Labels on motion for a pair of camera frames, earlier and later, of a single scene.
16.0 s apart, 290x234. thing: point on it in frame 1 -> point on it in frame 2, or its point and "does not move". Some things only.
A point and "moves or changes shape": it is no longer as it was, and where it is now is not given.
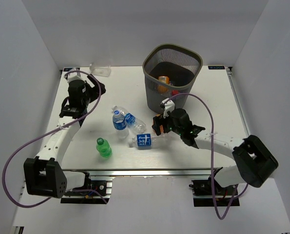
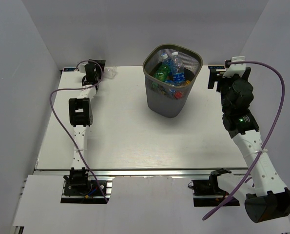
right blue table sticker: x=216 y=67 does not move
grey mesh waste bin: x=170 y=71 does not move
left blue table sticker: x=69 y=69 does not move
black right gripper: x=160 y=120 -> x=217 y=76
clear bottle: x=101 y=71 moves or changes shape
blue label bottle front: x=145 y=141 -> x=178 y=83
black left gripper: x=102 y=89 -> x=98 y=67
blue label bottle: x=120 y=125 -> x=177 y=64
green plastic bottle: x=104 y=147 -> x=163 y=72
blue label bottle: x=131 y=121 -> x=165 y=60
